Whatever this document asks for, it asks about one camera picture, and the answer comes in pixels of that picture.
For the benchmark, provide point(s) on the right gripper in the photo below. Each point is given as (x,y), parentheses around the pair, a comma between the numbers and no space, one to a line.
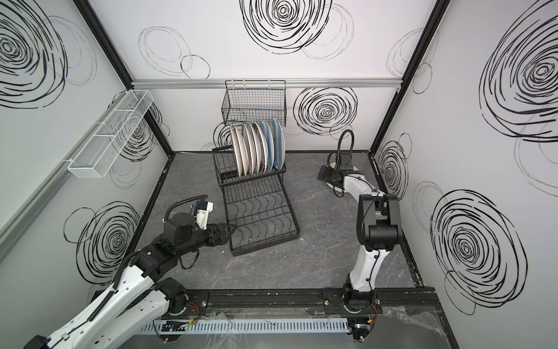
(329,174)

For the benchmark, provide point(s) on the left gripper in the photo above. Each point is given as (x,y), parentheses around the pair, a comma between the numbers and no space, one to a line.
(216,234)

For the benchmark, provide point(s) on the black wire dish rack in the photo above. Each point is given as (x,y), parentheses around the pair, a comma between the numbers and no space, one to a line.
(258,205)

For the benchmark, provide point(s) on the blue striped plate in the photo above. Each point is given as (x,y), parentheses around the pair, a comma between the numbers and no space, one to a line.
(267,132)
(279,144)

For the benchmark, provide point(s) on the orange sunburst plate front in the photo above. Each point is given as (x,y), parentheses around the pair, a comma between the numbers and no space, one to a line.
(243,151)

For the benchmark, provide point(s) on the orange sunburst plate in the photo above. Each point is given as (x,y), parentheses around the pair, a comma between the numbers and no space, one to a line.
(237,150)
(243,151)

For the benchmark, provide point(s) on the cream plate with cat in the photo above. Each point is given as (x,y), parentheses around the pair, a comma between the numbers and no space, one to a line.
(343,167)

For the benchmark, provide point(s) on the white plate red characters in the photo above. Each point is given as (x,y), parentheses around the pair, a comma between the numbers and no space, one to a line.
(249,137)

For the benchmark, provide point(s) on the orange sunburst plate back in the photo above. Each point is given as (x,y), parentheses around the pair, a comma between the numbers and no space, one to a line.
(237,150)

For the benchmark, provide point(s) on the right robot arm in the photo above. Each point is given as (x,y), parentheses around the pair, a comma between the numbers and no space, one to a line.
(378,213)

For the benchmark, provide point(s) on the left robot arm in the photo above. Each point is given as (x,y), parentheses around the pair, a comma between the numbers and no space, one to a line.
(140,293)

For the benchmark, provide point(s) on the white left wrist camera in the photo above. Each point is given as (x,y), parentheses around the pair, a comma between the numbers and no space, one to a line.
(202,210)

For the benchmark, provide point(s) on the white slotted cable duct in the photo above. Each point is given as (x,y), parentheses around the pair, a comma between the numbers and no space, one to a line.
(249,326)

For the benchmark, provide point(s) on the black wire wall basket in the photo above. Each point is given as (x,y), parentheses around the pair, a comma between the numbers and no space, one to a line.
(254,100)

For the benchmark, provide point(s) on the white mesh wall shelf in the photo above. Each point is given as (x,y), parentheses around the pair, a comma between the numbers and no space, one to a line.
(122,132)

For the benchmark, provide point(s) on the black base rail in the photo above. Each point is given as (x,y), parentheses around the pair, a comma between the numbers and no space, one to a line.
(328,300)

